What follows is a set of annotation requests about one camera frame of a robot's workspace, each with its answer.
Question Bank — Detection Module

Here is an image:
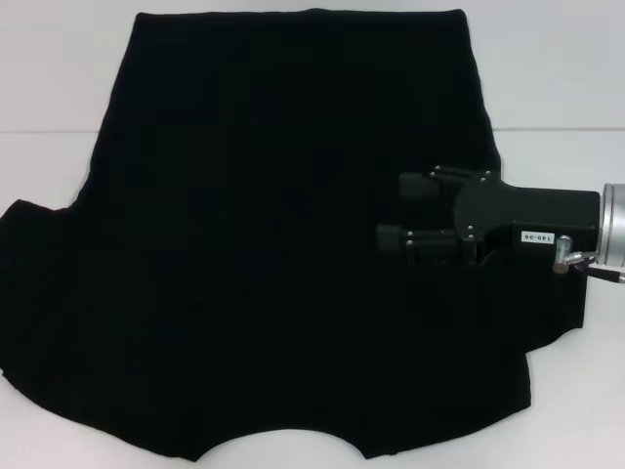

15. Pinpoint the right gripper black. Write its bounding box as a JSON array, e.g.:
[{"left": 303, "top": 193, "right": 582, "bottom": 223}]
[{"left": 376, "top": 164, "right": 602, "bottom": 270}]

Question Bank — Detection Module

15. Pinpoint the black shirt with FREE print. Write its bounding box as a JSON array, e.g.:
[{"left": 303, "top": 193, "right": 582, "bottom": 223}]
[{"left": 0, "top": 7, "right": 588, "bottom": 463}]

